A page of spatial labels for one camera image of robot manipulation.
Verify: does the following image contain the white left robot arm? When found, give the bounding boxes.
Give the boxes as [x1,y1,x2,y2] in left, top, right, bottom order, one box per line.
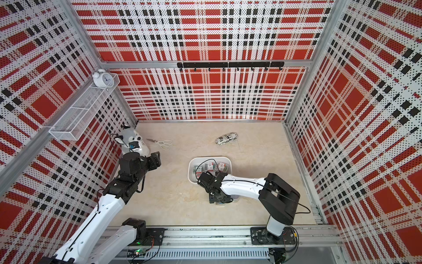
[39,152,162,264]

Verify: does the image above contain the newspaper print pouch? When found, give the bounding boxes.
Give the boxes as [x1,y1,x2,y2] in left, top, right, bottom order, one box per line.
[215,132,238,145]

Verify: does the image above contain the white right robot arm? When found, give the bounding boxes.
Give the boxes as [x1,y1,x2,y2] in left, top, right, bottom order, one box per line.
[197,172,301,237]

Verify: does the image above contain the white plastic storage box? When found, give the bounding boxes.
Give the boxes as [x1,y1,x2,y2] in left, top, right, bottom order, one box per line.
[187,156,232,184]

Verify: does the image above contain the clear paper clip box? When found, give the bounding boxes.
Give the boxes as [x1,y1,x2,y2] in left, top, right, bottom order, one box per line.
[218,162,229,173]
[204,161,218,171]
[193,166,203,177]

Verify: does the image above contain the white handled scissors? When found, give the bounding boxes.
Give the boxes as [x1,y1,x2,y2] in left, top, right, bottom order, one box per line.
[147,139,173,150]

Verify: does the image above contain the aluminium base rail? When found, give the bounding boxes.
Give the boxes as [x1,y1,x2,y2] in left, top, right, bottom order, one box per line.
[92,225,342,249]

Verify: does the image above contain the grey white husky plush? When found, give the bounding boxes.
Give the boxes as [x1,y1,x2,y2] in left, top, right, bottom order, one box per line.
[113,124,151,157]

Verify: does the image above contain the white wire mesh shelf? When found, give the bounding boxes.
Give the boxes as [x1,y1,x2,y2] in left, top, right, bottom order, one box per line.
[49,73,120,141]

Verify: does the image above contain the white alarm clock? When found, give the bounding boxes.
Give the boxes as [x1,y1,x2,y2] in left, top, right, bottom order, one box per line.
[92,69,114,88]

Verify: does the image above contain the black wall hook rail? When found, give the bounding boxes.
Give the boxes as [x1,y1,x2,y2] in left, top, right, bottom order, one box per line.
[177,61,285,70]

